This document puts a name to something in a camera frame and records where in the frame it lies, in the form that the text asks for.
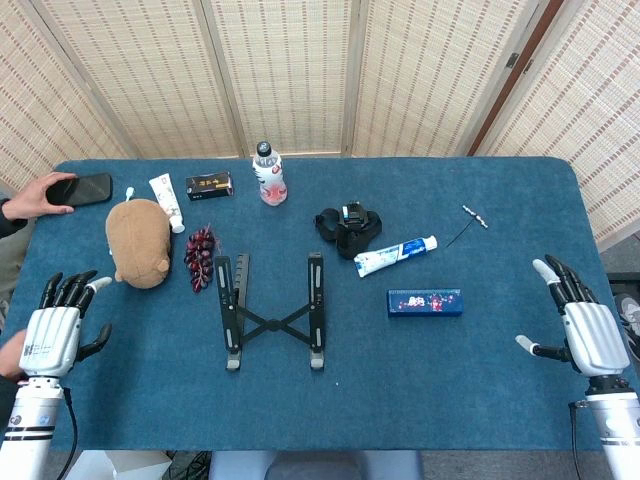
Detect person's left bare hand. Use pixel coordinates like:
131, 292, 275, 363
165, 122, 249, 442
2, 171, 79, 221

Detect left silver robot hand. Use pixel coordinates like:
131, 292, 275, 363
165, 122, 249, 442
18, 269, 114, 379

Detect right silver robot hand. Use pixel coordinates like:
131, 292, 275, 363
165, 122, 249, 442
515, 254, 631, 379

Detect person's right bare hand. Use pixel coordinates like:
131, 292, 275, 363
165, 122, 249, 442
0, 329, 29, 379

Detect black smartphone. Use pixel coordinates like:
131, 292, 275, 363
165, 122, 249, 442
45, 172, 114, 207

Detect black folding laptop stand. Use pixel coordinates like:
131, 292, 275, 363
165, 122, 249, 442
213, 251, 327, 372

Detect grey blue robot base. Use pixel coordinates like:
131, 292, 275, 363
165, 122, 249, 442
207, 449, 425, 480

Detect person's dark sleeved left forearm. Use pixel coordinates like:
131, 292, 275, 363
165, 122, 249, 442
0, 197, 29, 240

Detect grey sneaker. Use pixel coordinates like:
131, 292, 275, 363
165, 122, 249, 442
613, 292, 640, 361

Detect person's olive trousers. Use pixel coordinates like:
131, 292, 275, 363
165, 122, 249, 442
0, 232, 34, 321

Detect brown plush toy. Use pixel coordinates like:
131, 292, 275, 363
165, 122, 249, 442
104, 198, 174, 290

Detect white tube with red print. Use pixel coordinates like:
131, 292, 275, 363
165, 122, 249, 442
148, 172, 187, 235

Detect white box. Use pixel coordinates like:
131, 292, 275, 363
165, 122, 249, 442
79, 449, 171, 480

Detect dark red grape bunch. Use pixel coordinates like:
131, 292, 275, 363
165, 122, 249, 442
183, 225, 221, 295

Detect blue printed rectangular box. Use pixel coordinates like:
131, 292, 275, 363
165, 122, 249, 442
386, 287, 464, 319

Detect black box with gold print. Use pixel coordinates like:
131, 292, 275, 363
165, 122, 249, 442
185, 171, 235, 203

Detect blue table cloth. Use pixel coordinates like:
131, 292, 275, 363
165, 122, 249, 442
0, 157, 639, 454

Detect white and blue toothpaste tube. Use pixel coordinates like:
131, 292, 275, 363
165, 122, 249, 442
353, 234, 439, 279

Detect clear bottle with red drink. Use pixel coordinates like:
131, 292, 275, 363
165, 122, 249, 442
251, 140, 289, 208

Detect light wood bamboo folding screen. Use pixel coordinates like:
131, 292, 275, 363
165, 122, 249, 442
0, 0, 551, 201

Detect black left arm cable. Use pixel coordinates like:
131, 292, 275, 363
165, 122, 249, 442
62, 387, 80, 480

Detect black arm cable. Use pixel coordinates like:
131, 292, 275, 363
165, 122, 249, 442
568, 399, 589, 480
62, 387, 80, 480

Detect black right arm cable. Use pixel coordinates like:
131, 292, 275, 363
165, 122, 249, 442
568, 399, 589, 480

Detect small metal bar with cord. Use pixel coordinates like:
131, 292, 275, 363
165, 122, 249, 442
445, 203, 490, 249

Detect black floor cable bundle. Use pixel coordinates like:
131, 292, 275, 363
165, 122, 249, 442
167, 449, 214, 480

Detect brown frame bamboo screen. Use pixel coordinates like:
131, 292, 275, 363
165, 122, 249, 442
467, 0, 640, 251

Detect black strap camera mount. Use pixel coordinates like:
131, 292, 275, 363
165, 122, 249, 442
314, 199, 384, 261

